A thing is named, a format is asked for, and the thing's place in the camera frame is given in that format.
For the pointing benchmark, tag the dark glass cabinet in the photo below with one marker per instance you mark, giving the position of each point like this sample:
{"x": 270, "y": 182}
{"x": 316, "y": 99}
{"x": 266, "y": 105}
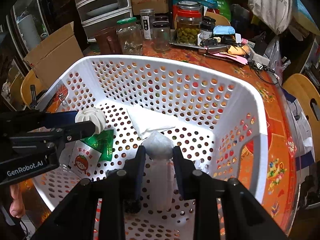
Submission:
{"x": 25, "y": 30}

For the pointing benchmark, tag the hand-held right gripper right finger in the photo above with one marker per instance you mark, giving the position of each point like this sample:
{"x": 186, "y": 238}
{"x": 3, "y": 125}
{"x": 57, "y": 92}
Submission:
{"x": 182, "y": 173}

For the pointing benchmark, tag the white pumpkin-shaped soft toy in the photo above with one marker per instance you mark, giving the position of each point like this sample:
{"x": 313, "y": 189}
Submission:
{"x": 93, "y": 118}

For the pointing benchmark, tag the closed cardboard box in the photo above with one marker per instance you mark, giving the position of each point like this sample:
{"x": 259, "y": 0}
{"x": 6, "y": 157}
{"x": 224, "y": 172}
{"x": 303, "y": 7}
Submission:
{"x": 148, "y": 0}

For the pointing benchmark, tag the person's left hand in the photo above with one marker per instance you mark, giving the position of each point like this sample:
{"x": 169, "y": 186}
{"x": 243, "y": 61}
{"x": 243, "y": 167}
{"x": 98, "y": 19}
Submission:
{"x": 16, "y": 202}

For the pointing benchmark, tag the white towel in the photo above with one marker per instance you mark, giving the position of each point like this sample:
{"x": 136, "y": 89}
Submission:
{"x": 158, "y": 155}

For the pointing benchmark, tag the white cloth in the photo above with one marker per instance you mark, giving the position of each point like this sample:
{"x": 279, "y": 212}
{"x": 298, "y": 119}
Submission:
{"x": 150, "y": 122}

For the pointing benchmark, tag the open cardboard box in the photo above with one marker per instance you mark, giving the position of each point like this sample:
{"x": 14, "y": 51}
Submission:
{"x": 55, "y": 55}

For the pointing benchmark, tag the slim jar with dark label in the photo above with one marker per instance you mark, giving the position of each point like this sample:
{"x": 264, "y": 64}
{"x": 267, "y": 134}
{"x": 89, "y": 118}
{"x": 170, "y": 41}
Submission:
{"x": 147, "y": 25}

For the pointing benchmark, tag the wooden chair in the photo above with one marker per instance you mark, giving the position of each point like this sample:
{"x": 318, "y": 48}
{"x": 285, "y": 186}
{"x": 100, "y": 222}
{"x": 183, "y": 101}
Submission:
{"x": 26, "y": 87}
{"x": 300, "y": 90}

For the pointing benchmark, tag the green snack packet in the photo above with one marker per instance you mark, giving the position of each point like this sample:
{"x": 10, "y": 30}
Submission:
{"x": 102, "y": 142}

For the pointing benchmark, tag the white perforated plastic basket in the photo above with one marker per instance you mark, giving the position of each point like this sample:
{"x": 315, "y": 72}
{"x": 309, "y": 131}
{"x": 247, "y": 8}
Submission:
{"x": 175, "y": 92}

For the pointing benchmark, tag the pickle jar with red lid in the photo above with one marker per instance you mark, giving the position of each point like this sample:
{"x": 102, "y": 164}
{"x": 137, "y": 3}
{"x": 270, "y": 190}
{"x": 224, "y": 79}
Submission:
{"x": 188, "y": 30}

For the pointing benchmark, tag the brown mug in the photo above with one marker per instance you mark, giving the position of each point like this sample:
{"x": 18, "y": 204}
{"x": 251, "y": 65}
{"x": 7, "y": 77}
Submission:
{"x": 107, "y": 41}

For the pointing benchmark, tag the grey plastic drawer stack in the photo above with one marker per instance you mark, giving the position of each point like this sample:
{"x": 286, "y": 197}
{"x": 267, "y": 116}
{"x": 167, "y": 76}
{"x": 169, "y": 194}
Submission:
{"x": 100, "y": 7}

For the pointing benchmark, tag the pink paper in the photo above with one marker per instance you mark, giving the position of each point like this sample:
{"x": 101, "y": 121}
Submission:
{"x": 235, "y": 58}

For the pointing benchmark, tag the yellow packet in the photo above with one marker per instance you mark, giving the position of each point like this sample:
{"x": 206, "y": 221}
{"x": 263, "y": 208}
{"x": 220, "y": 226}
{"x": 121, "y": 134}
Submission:
{"x": 237, "y": 50}

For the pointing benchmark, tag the blue pouch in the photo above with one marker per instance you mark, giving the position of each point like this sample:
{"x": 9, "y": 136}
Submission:
{"x": 223, "y": 30}

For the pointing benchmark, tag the white snack packet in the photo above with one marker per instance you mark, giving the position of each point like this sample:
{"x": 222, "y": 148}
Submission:
{"x": 82, "y": 161}

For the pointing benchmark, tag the clear plastic bag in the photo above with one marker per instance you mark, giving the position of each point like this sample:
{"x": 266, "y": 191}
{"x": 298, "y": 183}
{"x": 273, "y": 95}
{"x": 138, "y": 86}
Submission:
{"x": 277, "y": 55}

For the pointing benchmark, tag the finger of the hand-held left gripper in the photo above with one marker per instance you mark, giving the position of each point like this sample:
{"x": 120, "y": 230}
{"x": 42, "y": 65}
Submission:
{"x": 75, "y": 131}
{"x": 62, "y": 117}

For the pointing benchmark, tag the glass jar with green lid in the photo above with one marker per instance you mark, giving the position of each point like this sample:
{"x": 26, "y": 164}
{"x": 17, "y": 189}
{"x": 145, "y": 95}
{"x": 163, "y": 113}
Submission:
{"x": 129, "y": 38}

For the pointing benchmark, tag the small dark jar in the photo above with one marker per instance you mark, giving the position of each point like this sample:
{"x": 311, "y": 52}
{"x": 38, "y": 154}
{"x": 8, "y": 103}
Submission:
{"x": 207, "y": 27}

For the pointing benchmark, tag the empty glass jar black lid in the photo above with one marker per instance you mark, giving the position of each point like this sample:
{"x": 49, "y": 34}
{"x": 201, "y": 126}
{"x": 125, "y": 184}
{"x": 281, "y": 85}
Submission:
{"x": 161, "y": 38}

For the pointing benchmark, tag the metal binder clip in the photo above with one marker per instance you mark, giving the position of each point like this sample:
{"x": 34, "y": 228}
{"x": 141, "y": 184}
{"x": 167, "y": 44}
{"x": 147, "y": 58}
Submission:
{"x": 61, "y": 92}

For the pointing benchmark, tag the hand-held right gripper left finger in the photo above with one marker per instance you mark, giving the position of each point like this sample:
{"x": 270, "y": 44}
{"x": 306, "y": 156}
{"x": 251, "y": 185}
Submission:
{"x": 139, "y": 172}

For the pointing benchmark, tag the white tote bag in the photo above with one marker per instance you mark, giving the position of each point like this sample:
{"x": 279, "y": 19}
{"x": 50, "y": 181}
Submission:
{"x": 271, "y": 2}

